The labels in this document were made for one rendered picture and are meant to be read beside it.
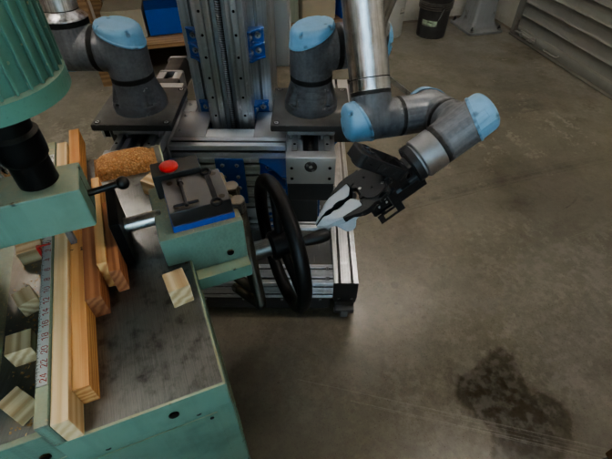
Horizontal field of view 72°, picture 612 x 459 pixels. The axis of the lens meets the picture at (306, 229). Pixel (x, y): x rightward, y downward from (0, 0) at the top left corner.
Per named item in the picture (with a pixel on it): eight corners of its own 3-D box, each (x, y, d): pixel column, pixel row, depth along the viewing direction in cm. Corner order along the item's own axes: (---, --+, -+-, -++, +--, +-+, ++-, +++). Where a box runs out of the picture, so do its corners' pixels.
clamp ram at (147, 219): (172, 252, 71) (158, 213, 65) (126, 265, 69) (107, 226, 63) (164, 218, 77) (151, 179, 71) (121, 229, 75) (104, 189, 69)
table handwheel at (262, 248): (261, 180, 100) (293, 298, 101) (176, 201, 94) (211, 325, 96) (290, 158, 72) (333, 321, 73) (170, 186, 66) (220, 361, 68)
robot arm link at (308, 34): (285, 66, 119) (283, 15, 110) (331, 60, 122) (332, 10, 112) (295, 85, 111) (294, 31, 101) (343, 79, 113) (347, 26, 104)
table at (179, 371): (295, 380, 62) (294, 360, 58) (73, 464, 54) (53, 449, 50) (206, 156, 102) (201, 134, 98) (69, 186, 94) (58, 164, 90)
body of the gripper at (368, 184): (380, 227, 79) (434, 188, 77) (362, 203, 72) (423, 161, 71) (361, 201, 84) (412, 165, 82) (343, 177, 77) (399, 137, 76)
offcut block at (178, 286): (194, 300, 65) (189, 284, 62) (174, 308, 64) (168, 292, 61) (187, 282, 67) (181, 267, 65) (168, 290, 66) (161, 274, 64)
